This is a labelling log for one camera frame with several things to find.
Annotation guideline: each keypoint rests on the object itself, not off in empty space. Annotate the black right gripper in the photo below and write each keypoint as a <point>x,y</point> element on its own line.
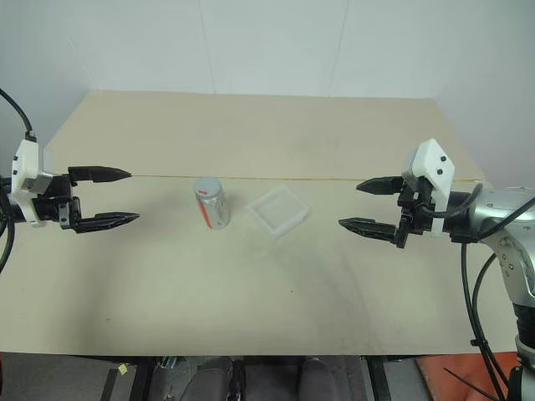
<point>418,209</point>

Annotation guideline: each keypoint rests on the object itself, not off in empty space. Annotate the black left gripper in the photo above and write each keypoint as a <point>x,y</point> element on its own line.
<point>62,206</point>

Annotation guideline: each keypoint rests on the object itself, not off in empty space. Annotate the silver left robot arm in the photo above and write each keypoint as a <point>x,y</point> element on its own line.
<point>7,204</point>

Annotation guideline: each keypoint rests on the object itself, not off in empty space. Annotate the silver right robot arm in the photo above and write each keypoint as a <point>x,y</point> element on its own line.
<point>501,213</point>

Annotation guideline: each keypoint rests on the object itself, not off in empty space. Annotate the translucent white square container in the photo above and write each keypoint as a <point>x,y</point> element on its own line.
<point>278,211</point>

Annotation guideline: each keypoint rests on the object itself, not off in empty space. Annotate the clear plastic jar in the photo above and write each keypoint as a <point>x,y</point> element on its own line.
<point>215,213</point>

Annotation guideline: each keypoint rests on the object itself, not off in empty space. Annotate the small yellow tag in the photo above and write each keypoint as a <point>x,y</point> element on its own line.
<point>123,369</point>

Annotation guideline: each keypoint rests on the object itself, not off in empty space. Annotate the red floor mat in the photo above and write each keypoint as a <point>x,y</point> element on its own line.
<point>451,380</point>

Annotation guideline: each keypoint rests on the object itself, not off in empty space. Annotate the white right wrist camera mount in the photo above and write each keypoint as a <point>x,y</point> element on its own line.
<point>436,163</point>

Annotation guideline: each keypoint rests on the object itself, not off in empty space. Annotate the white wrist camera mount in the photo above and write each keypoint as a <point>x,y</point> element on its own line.
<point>436,163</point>
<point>29,165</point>

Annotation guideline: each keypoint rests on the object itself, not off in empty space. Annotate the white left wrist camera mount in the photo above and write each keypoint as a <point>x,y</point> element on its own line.
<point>29,165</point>

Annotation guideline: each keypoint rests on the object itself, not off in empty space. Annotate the black table frame leg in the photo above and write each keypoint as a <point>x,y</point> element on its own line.
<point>109,382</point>

